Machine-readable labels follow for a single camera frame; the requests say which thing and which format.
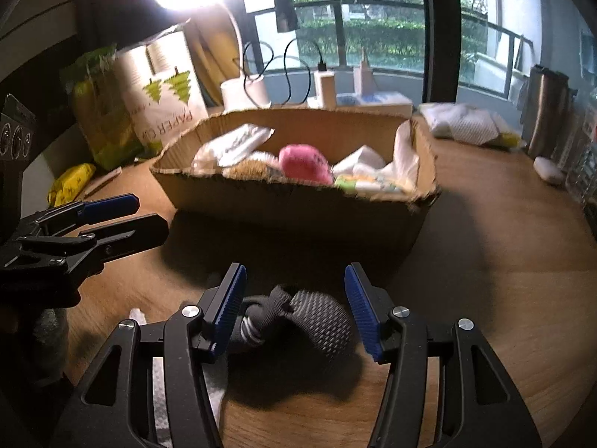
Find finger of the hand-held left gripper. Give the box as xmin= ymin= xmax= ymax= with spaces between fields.
xmin=14 ymin=213 xmax=169 ymax=276
xmin=21 ymin=193 xmax=141 ymax=239

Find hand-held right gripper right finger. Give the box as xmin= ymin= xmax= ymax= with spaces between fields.
xmin=344 ymin=261 xmax=544 ymax=448

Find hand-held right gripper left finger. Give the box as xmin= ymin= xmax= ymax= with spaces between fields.
xmin=49 ymin=262 xmax=248 ymax=448

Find dark grey knitted sock ball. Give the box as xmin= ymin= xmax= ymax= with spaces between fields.
xmin=228 ymin=284 xmax=355 ymax=365

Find white paper towel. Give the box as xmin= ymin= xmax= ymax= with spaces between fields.
xmin=129 ymin=308 xmax=229 ymax=448

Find cardboard box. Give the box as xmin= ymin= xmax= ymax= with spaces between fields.
xmin=149 ymin=106 xmax=443 ymax=271

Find duck print tissue pack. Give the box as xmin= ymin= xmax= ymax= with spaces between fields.
xmin=333 ymin=174 xmax=411 ymax=194

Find white silver packet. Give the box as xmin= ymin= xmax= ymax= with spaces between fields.
xmin=191 ymin=124 xmax=276 ymax=173

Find white tissue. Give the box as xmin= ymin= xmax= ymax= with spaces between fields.
xmin=332 ymin=124 xmax=421 ymax=192

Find pink plush toy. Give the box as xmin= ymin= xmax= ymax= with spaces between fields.
xmin=278 ymin=144 xmax=334 ymax=185

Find person's left forearm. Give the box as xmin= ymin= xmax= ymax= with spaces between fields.
xmin=28 ymin=305 xmax=71 ymax=383

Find yellow wipes packet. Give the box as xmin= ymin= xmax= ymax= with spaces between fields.
xmin=48 ymin=163 xmax=98 ymax=207

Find green plastic bag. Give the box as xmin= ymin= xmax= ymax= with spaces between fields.
xmin=60 ymin=44 xmax=145 ymax=171

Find paper cup bag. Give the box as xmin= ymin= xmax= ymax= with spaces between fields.
xmin=114 ymin=19 xmax=209 ymax=150

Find white desk lamp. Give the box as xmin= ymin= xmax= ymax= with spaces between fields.
xmin=154 ymin=0 xmax=276 ymax=112

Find white power strip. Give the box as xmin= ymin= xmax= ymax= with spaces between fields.
xmin=308 ymin=92 xmax=413 ymax=117

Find white charger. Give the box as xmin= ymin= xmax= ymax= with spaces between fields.
xmin=315 ymin=71 xmax=337 ymax=108

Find white earbuds case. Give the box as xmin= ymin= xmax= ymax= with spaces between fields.
xmin=533 ymin=156 xmax=566 ymax=185

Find white pointed adapter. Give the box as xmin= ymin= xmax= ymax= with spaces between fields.
xmin=353 ymin=47 xmax=375 ymax=95

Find clear water bottle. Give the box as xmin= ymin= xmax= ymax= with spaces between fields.
xmin=564 ymin=103 xmax=597 ymax=206

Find hanging dark pants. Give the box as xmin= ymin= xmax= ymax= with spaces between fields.
xmin=273 ymin=0 xmax=299 ymax=33

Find steel thermos mug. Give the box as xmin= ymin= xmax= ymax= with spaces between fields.
xmin=521 ymin=64 xmax=576 ymax=159

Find balcony railing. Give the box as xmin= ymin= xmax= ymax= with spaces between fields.
xmin=289 ymin=0 xmax=532 ymax=89

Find hanging pale cloth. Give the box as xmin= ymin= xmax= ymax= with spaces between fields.
xmin=579 ymin=28 xmax=597 ymax=71

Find small wooden handle tool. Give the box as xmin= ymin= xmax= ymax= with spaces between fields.
xmin=81 ymin=167 xmax=123 ymax=199

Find black cable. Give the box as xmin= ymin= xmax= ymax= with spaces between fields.
xmin=243 ymin=37 xmax=327 ymax=106

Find black window frame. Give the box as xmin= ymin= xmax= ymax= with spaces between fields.
xmin=420 ymin=0 xmax=462 ymax=103

